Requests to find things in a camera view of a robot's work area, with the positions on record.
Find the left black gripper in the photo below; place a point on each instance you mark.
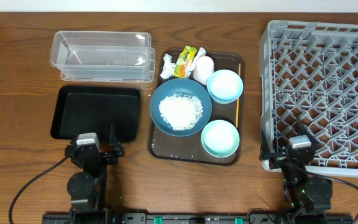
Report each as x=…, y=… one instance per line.
x=105, y=154

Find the brown serving tray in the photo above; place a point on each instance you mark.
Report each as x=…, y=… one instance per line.
x=189, y=148

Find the clear plastic bin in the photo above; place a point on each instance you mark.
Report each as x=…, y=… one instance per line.
x=100, y=56

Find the mint green bowl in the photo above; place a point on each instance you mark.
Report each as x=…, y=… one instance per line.
x=220, y=138

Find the yellow green snack wrapper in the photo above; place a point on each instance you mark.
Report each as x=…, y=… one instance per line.
x=183, y=64

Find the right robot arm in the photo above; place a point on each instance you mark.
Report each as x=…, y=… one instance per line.
x=309, y=195

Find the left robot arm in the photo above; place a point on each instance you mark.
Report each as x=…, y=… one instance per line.
x=87, y=188

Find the pile of white rice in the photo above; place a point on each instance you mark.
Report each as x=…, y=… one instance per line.
x=181, y=112

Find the crumpled white paper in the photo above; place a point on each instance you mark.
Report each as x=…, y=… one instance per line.
x=168, y=67

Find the light blue bowl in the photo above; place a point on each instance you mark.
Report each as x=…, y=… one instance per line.
x=225, y=86

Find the wooden chopstick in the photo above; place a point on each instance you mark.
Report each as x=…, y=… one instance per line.
x=237, y=101

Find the grey dishwasher rack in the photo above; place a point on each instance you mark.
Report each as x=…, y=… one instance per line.
x=309, y=74

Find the white tissue piece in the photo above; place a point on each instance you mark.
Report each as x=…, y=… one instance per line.
x=200, y=53

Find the white paper cup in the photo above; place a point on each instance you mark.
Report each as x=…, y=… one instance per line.
x=204, y=68

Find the black rectangular tray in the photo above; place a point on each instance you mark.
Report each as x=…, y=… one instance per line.
x=96, y=109

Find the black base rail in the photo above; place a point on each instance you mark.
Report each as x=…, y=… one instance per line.
x=253, y=218

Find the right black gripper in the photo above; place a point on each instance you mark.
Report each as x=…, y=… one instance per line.
x=278, y=157

